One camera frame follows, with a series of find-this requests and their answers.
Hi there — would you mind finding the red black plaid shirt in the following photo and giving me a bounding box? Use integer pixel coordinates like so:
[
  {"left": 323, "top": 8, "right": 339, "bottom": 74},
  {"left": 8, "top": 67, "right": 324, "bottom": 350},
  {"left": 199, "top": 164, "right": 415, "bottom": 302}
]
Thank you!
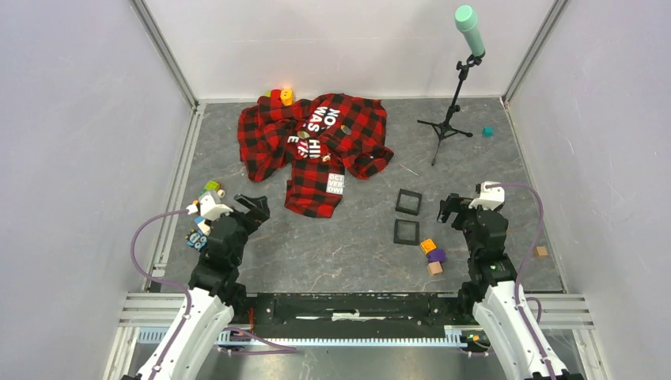
[{"left": 237, "top": 93, "right": 394, "bottom": 218}]

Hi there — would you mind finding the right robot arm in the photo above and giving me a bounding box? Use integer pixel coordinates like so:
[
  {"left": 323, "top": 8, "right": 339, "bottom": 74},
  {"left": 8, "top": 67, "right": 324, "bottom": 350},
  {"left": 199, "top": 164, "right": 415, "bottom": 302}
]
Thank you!
[{"left": 437, "top": 193, "right": 583, "bottom": 379}]

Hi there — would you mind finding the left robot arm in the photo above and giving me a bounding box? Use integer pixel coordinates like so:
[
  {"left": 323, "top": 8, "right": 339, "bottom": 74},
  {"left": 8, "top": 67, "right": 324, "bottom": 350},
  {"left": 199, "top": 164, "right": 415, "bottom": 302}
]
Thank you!
[{"left": 131, "top": 192, "right": 270, "bottom": 379}]

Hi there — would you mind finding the green toy brick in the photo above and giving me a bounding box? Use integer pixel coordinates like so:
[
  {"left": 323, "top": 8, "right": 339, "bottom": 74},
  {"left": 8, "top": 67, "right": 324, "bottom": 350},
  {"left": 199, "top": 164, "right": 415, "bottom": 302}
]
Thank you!
[{"left": 203, "top": 180, "right": 222, "bottom": 192}]

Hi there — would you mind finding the yellow toy brick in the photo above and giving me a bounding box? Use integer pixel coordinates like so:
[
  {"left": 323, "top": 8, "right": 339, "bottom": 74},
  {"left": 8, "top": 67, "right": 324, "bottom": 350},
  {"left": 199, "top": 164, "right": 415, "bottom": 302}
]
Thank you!
[{"left": 419, "top": 238, "right": 437, "bottom": 256}]

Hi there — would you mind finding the white blue toy brick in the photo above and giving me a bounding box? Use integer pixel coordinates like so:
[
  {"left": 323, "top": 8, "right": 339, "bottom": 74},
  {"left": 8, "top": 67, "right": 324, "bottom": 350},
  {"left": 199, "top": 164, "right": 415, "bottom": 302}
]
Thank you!
[{"left": 195, "top": 216, "right": 210, "bottom": 236}]

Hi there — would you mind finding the purple toy brick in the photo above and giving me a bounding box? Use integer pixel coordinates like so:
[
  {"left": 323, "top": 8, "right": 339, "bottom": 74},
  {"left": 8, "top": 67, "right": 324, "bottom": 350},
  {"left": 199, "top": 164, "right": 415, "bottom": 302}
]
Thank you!
[{"left": 426, "top": 249, "right": 446, "bottom": 264}]

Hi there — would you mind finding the owl toy block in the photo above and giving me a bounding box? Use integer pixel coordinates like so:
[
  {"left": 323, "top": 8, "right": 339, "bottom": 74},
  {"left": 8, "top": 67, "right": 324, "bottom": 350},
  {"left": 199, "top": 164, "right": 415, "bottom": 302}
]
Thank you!
[{"left": 186, "top": 230, "right": 208, "bottom": 253}]

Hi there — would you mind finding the black tripod mic stand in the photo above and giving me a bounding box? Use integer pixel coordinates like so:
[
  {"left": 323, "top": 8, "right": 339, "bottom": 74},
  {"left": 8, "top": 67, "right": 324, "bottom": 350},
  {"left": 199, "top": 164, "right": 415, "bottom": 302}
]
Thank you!
[{"left": 417, "top": 55, "right": 483, "bottom": 166}]

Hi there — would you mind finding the teal small cube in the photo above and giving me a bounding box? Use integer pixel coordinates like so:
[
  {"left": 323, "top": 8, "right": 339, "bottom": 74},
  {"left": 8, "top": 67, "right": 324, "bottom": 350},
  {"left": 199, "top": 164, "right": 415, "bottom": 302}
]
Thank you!
[{"left": 482, "top": 126, "right": 494, "bottom": 138}]

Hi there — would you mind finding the small wooden cube right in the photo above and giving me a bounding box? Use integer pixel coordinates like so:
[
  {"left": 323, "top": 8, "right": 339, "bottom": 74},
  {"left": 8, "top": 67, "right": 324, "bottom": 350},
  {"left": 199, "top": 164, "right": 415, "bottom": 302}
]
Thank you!
[{"left": 534, "top": 245, "right": 549, "bottom": 258}]

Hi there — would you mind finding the red cylinder block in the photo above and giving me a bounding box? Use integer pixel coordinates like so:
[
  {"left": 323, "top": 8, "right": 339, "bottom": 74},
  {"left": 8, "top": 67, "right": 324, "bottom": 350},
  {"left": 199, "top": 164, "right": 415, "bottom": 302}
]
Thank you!
[{"left": 269, "top": 89, "right": 283, "bottom": 105}]

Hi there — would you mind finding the mint green microphone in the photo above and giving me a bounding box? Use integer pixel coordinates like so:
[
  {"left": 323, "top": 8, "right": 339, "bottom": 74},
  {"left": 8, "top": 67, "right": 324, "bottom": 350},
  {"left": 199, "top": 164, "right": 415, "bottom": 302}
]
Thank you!
[{"left": 454, "top": 5, "right": 486, "bottom": 58}]

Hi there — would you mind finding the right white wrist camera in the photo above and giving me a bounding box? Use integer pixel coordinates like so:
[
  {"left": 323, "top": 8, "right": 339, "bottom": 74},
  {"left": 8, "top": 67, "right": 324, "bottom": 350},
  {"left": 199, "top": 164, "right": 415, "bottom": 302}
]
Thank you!
[{"left": 468, "top": 181, "right": 506, "bottom": 211}]

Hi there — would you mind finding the black square frame far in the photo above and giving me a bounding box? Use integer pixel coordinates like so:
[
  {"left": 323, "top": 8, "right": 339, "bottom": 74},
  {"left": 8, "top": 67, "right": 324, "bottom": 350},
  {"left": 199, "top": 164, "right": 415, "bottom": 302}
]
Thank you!
[{"left": 395, "top": 188, "right": 423, "bottom": 216}]

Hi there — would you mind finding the black square frame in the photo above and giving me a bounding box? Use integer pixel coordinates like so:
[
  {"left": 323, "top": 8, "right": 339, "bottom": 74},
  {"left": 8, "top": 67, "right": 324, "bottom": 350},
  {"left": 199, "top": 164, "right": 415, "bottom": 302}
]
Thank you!
[
  {"left": 395, "top": 188, "right": 423, "bottom": 216},
  {"left": 393, "top": 219, "right": 419, "bottom": 246}
]

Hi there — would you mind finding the black square frame near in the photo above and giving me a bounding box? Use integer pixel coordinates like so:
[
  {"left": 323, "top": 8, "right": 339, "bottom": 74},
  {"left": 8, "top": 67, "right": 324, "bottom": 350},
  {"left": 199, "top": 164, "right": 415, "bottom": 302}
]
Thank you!
[{"left": 393, "top": 219, "right": 419, "bottom": 246}]

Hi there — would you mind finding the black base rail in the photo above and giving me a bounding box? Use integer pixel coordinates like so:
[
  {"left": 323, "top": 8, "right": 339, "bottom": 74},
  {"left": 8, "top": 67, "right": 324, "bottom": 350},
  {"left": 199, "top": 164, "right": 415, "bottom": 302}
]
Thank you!
[{"left": 232, "top": 292, "right": 479, "bottom": 340}]

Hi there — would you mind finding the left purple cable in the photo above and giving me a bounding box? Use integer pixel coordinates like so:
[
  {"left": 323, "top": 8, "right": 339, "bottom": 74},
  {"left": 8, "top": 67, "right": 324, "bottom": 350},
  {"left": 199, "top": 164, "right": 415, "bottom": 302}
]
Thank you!
[{"left": 129, "top": 209, "right": 298, "bottom": 380}]

